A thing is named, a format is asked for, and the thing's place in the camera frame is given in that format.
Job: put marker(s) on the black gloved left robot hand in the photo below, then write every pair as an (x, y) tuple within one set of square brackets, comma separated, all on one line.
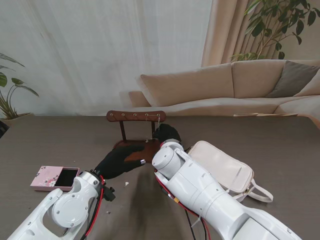
[(115, 162)]

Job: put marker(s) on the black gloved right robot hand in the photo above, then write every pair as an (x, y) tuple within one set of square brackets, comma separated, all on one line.
[(167, 132)]

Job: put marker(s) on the white leather handbag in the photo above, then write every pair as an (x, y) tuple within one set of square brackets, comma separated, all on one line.
[(225, 165)]

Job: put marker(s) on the pink floral jewelry box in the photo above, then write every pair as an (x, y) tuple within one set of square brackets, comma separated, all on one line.
[(46, 175)]

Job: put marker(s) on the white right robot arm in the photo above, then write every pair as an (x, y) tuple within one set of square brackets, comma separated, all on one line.
[(195, 185)]

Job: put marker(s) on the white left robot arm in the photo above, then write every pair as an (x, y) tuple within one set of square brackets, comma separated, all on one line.
[(67, 207)]

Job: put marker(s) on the beige sofa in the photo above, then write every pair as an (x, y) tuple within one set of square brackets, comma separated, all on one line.
[(200, 85)]

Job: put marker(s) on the white sheer curtain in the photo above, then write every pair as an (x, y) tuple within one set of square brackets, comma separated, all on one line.
[(100, 50)]

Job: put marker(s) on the potted broad-leaf plant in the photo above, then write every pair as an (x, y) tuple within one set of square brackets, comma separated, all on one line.
[(17, 117)]

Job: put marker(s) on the beige curtain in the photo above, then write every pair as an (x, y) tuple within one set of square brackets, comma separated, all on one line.
[(222, 32)]

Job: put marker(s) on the black object at table edge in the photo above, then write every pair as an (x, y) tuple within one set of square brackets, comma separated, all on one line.
[(3, 128)]

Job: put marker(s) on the grey sofa cushion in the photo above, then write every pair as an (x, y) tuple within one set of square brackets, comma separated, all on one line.
[(292, 80)]

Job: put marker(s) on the tall dark-leaved house plant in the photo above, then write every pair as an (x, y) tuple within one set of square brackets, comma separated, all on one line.
[(257, 26)]

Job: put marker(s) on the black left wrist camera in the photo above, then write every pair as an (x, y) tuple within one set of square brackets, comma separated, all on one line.
[(109, 194)]

